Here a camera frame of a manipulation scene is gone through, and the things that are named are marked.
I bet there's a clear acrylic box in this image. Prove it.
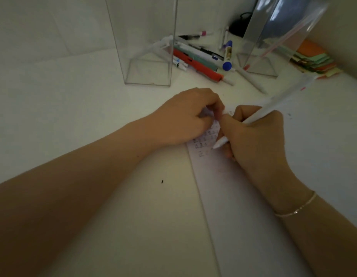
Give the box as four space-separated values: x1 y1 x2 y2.
236 0 330 78
105 0 179 87

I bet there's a white paper sheet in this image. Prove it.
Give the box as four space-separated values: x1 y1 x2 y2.
185 105 357 277

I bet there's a pile of assorted pens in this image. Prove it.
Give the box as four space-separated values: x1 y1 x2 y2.
160 25 268 95

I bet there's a person's right hand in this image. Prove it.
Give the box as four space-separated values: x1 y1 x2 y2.
220 105 315 216

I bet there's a thin wrist bracelet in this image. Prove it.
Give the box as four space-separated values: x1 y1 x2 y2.
274 190 317 219

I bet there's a person's left forearm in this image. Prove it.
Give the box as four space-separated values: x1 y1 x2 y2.
0 112 167 277

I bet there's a person's left hand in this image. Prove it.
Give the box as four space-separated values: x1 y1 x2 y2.
151 88 225 146

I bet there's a black bag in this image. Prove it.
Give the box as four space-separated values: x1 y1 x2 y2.
229 12 254 38

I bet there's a stack of coloured sticky notes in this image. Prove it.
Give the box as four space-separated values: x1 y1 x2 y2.
289 39 343 80

